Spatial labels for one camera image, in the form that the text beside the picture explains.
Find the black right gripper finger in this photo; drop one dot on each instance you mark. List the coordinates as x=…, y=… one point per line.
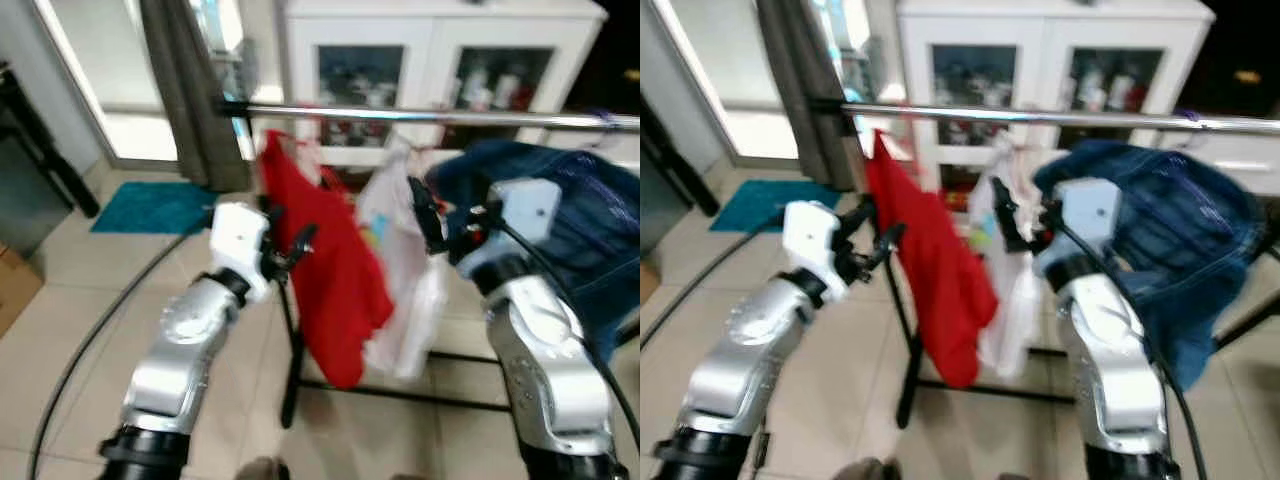
x=425, y=215
x=459, y=220
x=1008, y=215
x=1049, y=215

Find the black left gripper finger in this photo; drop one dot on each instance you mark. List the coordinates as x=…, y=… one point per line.
x=300, y=248
x=274, y=220
x=860, y=218
x=884, y=248

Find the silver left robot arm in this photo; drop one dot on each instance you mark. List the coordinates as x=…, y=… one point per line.
x=185, y=345
x=745, y=345

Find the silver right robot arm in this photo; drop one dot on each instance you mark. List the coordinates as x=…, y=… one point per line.
x=545, y=370
x=1115, y=370

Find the red garment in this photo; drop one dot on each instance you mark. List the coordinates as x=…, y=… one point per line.
x=935, y=270
x=330, y=270

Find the white printed garment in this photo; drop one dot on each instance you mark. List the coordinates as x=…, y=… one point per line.
x=400, y=300
x=1010, y=320

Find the teal floor mat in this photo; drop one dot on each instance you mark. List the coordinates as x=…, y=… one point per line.
x=770, y=205
x=150, y=208

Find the blue denim garment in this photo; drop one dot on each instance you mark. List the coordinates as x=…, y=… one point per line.
x=1180, y=260
x=585, y=240

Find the grey curtain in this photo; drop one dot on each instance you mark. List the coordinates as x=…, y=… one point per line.
x=190, y=90
x=805, y=90

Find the cardboard box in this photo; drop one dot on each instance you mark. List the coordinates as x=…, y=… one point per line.
x=15, y=290
x=648, y=283

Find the white glass-door cabinet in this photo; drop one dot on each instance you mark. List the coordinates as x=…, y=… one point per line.
x=430, y=30
x=1040, y=30

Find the white framed glass door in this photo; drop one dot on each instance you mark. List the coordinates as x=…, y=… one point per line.
x=110, y=60
x=715, y=70

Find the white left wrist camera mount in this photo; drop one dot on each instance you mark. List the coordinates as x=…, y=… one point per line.
x=808, y=245
x=238, y=245

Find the chrome clothes rack rail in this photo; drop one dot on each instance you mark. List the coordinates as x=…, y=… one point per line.
x=1000, y=115
x=420, y=116

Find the black clothes rack frame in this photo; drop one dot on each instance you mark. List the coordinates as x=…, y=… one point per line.
x=912, y=380
x=290, y=380

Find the black furniture frame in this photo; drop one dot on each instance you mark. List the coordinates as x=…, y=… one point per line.
x=45, y=150
x=675, y=160

